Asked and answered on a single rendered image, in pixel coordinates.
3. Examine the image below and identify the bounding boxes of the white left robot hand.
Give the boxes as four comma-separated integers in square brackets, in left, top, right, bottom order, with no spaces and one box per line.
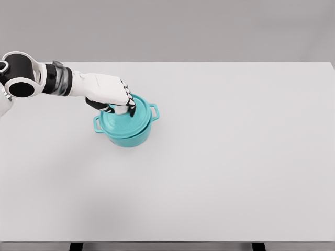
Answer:
[83,73,138,118]

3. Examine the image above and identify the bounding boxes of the teal pot lid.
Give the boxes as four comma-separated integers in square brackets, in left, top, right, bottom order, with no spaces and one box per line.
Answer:
[99,93,153,138]

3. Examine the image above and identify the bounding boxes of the teal pot with handles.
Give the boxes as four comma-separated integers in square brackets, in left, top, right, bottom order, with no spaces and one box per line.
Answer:
[93,102,160,148]

